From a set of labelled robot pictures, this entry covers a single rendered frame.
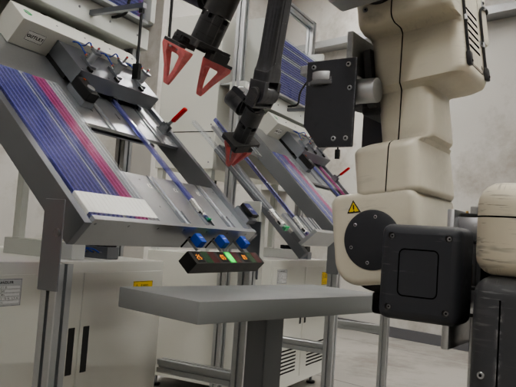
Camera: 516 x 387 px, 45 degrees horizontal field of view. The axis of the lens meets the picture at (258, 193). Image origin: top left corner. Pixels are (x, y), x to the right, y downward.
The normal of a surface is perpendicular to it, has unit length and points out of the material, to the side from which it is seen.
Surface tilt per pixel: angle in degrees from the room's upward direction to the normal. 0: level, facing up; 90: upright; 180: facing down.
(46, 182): 90
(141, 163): 90
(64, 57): 90
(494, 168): 90
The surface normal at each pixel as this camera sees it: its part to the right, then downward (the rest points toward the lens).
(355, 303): 0.72, 0.00
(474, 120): -0.69, -0.10
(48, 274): -0.47, -0.09
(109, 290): 0.88, 0.03
